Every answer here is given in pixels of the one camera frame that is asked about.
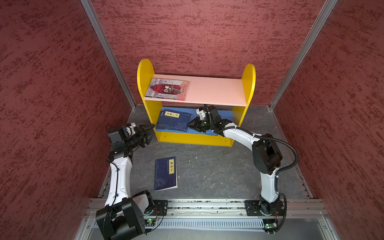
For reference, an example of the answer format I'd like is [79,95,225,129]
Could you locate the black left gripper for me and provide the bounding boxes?
[124,124,156,149]

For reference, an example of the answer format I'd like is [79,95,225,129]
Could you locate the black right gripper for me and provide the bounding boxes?
[187,116,215,132]

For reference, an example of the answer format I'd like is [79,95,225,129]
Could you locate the blue Chinese book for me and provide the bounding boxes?
[154,157,178,191]
[156,110,192,133]

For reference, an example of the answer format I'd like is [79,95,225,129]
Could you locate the pink Hamlet picture book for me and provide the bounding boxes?
[145,78,190,101]

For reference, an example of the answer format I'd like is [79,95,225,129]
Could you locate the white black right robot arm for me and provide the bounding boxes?
[188,105,287,216]

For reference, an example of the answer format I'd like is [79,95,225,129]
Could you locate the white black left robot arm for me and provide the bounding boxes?
[96,123,155,240]

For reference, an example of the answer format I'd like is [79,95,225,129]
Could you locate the yellow pink blue bookshelf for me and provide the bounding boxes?
[137,59,258,149]

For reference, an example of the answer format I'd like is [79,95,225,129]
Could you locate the left green circuit board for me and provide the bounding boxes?
[145,219,157,228]

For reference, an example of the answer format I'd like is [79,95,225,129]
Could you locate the green circuit board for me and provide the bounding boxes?
[263,219,279,233]
[145,219,157,228]

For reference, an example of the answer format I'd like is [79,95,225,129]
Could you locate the right green circuit board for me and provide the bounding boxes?
[263,219,279,233]

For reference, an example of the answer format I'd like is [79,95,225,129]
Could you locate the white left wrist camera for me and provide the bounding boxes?
[125,123,136,136]

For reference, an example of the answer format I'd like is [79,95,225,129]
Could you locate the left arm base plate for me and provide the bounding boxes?
[144,200,169,216]

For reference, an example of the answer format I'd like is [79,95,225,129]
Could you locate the black corrugated right cable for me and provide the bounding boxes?
[212,125,300,233]

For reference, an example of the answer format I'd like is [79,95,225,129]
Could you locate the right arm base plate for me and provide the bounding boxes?
[245,199,285,217]

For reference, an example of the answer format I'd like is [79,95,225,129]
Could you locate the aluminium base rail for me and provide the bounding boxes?
[85,197,329,218]

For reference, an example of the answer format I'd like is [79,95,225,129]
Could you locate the left aluminium corner post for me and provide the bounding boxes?
[81,0,137,110]

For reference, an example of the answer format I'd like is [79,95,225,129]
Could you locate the aluminium corner post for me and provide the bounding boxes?
[269,0,338,111]
[81,0,137,110]

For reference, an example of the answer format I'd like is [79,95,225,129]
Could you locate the right aluminium corner post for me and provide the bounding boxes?
[269,0,338,111]

